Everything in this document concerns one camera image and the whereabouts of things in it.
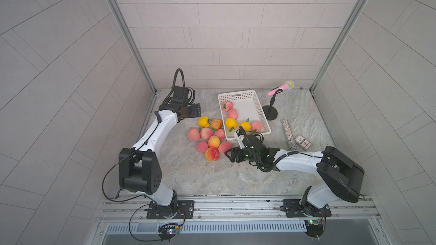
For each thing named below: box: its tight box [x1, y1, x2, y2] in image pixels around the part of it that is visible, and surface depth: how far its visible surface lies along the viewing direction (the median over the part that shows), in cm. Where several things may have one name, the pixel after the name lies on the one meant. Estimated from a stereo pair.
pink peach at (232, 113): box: [227, 108, 239, 120], surface depth 101 cm
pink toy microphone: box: [266, 80, 295, 97], surface depth 93 cm
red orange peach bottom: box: [204, 146, 220, 162], surface depth 84 cm
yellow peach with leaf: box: [239, 117, 251, 132], surface depth 95 cm
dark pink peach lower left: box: [196, 140, 209, 154], surface depth 88 cm
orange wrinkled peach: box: [210, 119, 223, 130], surface depth 96 cm
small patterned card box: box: [295, 134, 313, 151], surface depth 92 cm
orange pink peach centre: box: [207, 134, 221, 149], surface depth 88 cm
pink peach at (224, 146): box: [218, 140, 233, 156], surface depth 86 cm
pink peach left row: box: [187, 128, 201, 142], surface depth 91 cm
